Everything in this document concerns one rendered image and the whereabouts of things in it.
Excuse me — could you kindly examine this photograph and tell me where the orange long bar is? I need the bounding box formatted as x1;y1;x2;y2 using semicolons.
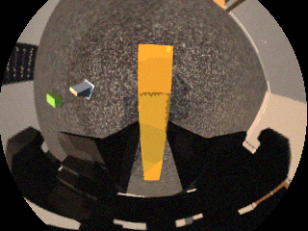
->
138;45;173;181

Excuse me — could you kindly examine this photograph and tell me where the green cube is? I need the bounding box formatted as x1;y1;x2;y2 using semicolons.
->
46;92;62;107

